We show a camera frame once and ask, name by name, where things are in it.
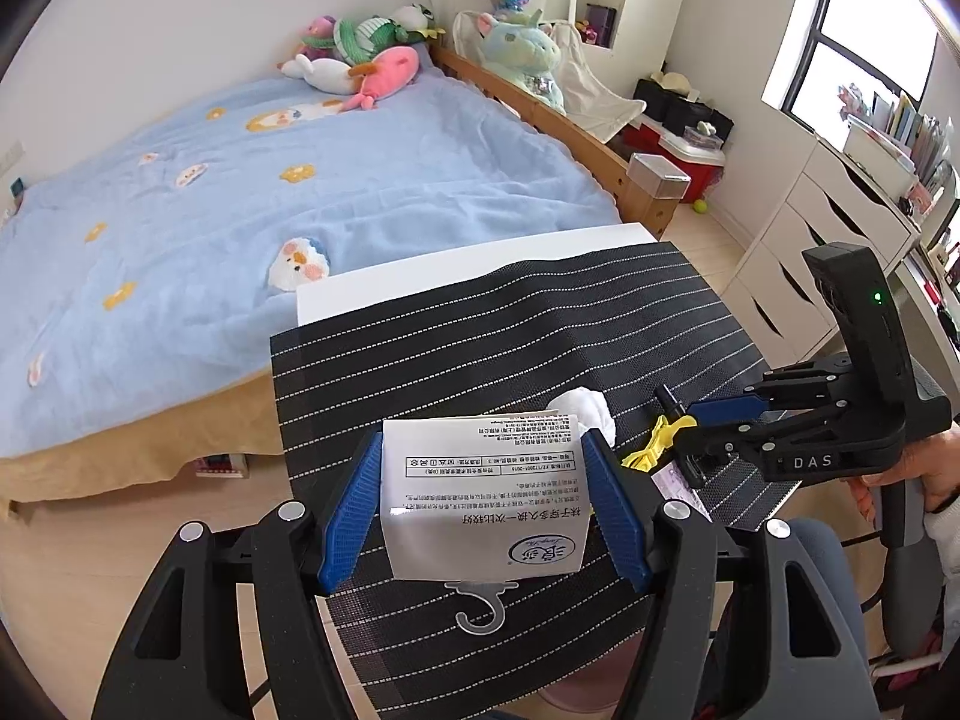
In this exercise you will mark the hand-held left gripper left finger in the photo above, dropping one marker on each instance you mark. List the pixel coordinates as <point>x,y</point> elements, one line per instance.
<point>349,517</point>

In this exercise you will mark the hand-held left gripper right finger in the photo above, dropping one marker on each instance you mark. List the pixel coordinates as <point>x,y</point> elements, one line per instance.
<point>615,517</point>

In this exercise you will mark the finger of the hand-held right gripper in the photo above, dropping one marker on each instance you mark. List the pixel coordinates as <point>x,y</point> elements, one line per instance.
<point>724,409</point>
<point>739,439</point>

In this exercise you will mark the small black cylinder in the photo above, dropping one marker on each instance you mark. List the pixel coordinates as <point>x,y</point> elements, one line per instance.
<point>667,397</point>

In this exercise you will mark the yellow plastic clip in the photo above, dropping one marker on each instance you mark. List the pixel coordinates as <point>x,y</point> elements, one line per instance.
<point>660,435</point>

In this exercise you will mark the white printed packet with hook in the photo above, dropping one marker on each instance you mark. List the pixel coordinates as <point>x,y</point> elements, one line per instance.
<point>480,495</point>

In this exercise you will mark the pink trash bin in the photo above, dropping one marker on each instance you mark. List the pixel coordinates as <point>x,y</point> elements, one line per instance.
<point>574,694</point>

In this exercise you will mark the person's right hand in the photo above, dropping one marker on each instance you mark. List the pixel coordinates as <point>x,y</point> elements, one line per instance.
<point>937,469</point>

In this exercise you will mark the white paper slip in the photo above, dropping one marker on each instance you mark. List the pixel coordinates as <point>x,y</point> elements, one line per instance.
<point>679,491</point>

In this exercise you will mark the crumpled white tissue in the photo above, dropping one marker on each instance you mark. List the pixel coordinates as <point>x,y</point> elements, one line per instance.
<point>589,409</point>

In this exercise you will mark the white drawer cabinet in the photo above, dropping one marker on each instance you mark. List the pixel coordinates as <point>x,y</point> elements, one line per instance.
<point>810,240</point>

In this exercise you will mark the small colourful box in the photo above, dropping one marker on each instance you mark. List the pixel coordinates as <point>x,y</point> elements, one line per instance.
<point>221,466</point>

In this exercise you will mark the black striped placemat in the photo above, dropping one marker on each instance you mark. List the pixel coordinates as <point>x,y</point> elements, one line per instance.
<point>525,330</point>

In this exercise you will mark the row of books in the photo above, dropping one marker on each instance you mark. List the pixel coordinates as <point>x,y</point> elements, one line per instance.
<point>900,135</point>

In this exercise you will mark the beige bed sheet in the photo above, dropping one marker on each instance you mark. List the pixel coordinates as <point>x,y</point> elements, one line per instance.
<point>127,457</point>

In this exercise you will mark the red cooler box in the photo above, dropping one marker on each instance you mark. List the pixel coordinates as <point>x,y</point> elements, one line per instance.
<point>701,172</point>

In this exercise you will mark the silver metal box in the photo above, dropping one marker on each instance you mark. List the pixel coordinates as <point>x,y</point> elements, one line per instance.
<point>660,180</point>

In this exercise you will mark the black storage boxes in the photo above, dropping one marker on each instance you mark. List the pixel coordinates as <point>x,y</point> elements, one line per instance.
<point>679,116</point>

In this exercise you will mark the bed with blue blanket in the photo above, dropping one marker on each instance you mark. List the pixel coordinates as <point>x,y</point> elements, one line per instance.
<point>225,240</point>

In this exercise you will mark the window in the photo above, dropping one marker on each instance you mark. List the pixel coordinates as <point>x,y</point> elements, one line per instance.
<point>862,30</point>

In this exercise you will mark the cream hat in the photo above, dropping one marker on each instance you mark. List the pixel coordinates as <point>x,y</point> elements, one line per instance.
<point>673,81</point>

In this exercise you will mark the white canvas bag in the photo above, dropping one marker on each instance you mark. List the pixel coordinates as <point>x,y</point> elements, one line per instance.
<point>592,90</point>

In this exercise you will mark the dark purple box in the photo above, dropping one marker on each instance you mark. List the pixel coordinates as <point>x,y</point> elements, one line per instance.
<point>602,24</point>

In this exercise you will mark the pastel unicorn plush toy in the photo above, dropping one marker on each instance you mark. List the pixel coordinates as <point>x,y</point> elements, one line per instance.
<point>517,52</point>

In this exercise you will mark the white seal plush toy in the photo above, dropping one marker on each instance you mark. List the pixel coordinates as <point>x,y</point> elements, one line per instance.
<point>322,75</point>

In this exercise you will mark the pink fish plush toy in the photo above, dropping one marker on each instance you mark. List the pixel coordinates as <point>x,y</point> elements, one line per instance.
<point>390,67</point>

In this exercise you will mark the green striped plush toy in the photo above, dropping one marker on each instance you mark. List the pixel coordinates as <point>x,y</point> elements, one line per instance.
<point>360,34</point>

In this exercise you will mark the small pink plush toy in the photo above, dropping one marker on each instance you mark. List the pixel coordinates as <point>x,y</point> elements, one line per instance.
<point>319,30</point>

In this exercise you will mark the white green plush toy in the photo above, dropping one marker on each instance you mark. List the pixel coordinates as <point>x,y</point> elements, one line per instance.
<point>412,15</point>

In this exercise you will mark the wooden bed frame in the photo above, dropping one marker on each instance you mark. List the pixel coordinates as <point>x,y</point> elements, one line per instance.
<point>525,105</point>

